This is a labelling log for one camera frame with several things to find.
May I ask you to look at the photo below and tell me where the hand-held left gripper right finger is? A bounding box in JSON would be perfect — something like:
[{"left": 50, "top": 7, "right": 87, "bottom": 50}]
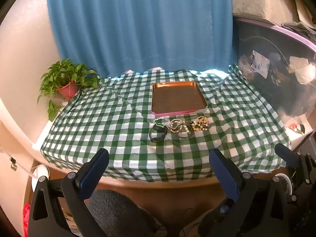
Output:
[{"left": 197, "top": 149, "right": 299, "bottom": 237}]

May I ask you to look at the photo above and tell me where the red cloth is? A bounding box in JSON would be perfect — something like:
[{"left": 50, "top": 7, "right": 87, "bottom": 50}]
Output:
[{"left": 23, "top": 202, "right": 31, "bottom": 230}]

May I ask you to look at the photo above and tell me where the small white box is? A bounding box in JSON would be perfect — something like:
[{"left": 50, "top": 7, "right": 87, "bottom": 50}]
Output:
[{"left": 287, "top": 117, "right": 313, "bottom": 144}]

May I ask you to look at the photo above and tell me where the copper rectangular tray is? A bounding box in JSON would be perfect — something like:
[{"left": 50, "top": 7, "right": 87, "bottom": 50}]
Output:
[{"left": 151, "top": 81, "right": 208, "bottom": 115}]

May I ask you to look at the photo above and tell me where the silver charm bracelet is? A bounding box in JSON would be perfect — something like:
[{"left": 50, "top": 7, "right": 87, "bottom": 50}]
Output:
[{"left": 168, "top": 118, "right": 183, "bottom": 132}]

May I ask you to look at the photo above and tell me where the black and green wristwatch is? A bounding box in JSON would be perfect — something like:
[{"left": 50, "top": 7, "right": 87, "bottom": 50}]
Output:
[{"left": 150, "top": 123, "right": 167, "bottom": 143}]

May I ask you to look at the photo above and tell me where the green checkered tablecloth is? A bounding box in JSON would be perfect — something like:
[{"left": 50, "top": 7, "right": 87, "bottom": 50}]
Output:
[{"left": 39, "top": 64, "right": 292, "bottom": 183}]

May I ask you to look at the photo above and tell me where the pearl bracelet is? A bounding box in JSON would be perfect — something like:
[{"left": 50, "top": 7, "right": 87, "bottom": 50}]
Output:
[{"left": 176, "top": 125, "right": 193, "bottom": 139}]

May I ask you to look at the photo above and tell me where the dark storage box purple lid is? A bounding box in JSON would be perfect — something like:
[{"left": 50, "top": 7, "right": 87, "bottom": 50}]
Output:
[{"left": 232, "top": 15, "right": 316, "bottom": 119}]

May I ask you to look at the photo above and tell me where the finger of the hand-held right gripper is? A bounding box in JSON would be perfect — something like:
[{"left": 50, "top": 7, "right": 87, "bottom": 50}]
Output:
[{"left": 275, "top": 143, "right": 313, "bottom": 178}]

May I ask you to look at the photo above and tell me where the potted green plant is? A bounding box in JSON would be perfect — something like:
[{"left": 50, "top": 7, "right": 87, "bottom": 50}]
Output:
[{"left": 37, "top": 58, "right": 105, "bottom": 122}]

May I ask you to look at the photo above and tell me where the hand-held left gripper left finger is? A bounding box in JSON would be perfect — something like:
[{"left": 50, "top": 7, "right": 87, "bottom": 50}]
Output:
[{"left": 28, "top": 148, "right": 110, "bottom": 237}]

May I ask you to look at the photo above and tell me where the crumpled white paper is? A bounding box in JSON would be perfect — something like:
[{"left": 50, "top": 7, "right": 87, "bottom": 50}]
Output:
[{"left": 287, "top": 56, "right": 316, "bottom": 85}]

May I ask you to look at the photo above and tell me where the grey fuzzy cushion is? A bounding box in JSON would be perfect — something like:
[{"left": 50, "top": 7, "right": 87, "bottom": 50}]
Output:
[{"left": 86, "top": 189, "right": 160, "bottom": 237}]

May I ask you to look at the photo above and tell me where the white cable with clip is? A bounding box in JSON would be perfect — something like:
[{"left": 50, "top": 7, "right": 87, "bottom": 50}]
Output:
[{"left": 0, "top": 144, "right": 38, "bottom": 179}]

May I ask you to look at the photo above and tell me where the blue curtain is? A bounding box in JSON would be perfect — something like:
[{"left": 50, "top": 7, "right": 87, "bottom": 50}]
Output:
[{"left": 46, "top": 0, "right": 234, "bottom": 76}]

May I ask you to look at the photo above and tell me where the cream and black bead bracelet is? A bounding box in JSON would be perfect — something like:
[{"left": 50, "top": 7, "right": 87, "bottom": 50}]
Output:
[{"left": 196, "top": 117, "right": 210, "bottom": 131}]

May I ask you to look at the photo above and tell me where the white round container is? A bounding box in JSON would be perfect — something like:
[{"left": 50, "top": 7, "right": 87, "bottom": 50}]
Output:
[{"left": 31, "top": 164, "right": 51, "bottom": 193}]

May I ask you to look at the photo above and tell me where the white label sticker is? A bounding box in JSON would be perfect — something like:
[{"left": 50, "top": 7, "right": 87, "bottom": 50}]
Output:
[{"left": 251, "top": 50, "right": 271, "bottom": 78}]

